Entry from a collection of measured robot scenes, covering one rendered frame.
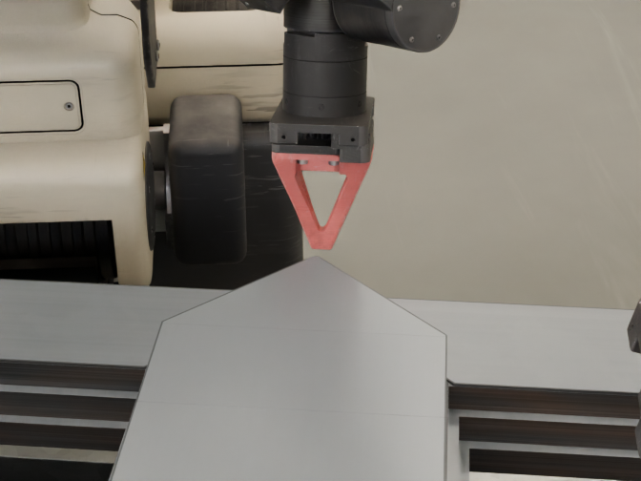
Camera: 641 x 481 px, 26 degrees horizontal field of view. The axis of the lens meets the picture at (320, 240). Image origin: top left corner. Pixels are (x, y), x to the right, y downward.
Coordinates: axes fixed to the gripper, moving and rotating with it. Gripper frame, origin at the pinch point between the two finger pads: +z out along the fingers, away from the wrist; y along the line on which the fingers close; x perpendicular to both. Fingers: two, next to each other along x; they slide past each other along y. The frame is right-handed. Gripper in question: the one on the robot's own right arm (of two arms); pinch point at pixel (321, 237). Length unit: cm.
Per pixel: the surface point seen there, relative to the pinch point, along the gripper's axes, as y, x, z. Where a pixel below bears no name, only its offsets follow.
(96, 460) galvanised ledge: 1.4, 16.9, 18.8
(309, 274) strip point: -5.5, 0.4, 1.0
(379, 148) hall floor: 200, 2, 40
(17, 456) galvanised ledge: 1.3, 23.0, 18.8
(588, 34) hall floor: 267, -48, 24
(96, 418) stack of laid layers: -16.1, 12.4, 7.3
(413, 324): -10.7, -6.7, 2.2
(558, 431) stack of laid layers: -16.6, -15.5, 6.4
